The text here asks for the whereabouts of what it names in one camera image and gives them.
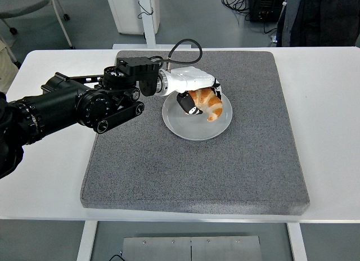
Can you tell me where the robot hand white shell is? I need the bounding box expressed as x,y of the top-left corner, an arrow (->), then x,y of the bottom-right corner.
167,66 -> 223,116

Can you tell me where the person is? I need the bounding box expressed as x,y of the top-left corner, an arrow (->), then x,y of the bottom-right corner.
276,0 -> 360,48

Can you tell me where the white cabinet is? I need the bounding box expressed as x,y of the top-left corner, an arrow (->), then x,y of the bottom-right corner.
104,0 -> 161,35

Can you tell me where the black equipment box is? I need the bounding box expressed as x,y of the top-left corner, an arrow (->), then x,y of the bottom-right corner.
247,0 -> 289,23

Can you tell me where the grey metal plate with screws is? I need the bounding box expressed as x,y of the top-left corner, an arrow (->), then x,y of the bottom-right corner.
121,236 -> 263,261

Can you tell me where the grey fabric mat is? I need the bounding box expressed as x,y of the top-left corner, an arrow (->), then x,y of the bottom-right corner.
80,49 -> 311,216

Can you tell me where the black floor cable bundle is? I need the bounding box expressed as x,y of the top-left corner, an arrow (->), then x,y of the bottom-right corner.
221,0 -> 279,35

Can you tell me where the grey chair with wheels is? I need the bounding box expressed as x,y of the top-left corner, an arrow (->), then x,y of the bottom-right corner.
0,0 -> 77,69

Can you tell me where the white table column with base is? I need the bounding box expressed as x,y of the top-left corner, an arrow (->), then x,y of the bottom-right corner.
112,0 -> 192,50

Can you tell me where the round grey plate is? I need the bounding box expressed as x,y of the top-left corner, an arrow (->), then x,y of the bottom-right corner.
161,88 -> 233,141

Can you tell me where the white table leg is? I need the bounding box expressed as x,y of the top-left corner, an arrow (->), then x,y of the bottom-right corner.
286,223 -> 309,261
76,220 -> 98,261

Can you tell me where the beige cloth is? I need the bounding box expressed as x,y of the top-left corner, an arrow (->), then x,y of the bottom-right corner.
0,43 -> 19,95

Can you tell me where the thin black cable loop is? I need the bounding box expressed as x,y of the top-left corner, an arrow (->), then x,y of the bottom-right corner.
137,1 -> 155,20

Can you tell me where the orange croissant bread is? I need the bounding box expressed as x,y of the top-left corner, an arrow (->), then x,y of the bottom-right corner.
187,87 -> 224,122

